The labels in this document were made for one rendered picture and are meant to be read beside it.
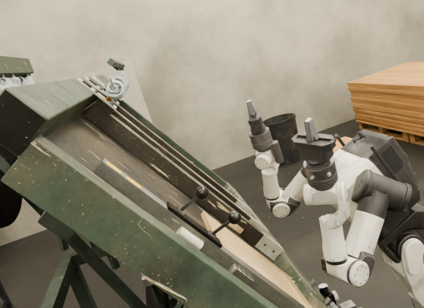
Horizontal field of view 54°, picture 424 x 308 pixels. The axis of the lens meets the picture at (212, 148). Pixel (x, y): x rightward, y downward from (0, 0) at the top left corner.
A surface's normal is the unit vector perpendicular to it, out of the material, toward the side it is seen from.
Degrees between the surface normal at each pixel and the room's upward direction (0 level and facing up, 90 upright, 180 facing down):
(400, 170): 90
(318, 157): 103
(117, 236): 90
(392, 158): 90
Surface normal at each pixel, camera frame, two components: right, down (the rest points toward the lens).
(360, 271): 0.48, 0.07
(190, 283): 0.17, 0.18
